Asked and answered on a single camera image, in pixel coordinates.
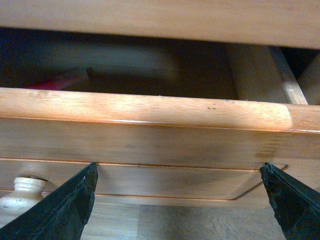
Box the pink marker with clear cap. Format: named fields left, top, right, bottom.
left=22, top=69, right=89, bottom=91

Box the wooden dresser cabinet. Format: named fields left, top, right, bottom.
left=0, top=0, right=320, bottom=49

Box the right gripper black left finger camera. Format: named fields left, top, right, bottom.
left=0, top=162, right=98, bottom=240

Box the pale wooden drawer knob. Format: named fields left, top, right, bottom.
left=0, top=177, right=48, bottom=226

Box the wooden top drawer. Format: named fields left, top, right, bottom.
left=0, top=44, right=320, bottom=208

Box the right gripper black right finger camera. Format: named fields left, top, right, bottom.
left=259, top=163, right=320, bottom=240

